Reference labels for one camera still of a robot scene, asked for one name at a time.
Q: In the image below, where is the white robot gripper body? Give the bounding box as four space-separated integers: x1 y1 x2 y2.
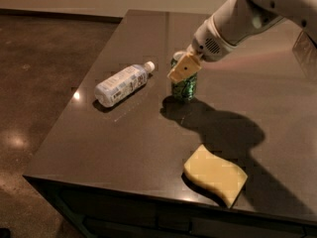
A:
186 16 236 62

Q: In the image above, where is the yellow wavy sponge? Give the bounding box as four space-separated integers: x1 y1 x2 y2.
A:
183 145 248 207

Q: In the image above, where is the dark table cabinet base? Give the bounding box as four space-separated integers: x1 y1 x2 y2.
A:
25 176 317 238

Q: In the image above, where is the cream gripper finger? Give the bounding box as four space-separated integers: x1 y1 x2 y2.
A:
167 52 201 83

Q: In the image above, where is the green soda can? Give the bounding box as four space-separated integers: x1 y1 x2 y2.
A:
170 51 197 102

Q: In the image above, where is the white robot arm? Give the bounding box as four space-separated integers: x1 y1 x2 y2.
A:
168 0 317 83

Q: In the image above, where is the clear plastic water bottle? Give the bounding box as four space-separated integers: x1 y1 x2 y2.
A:
94 61 156 108

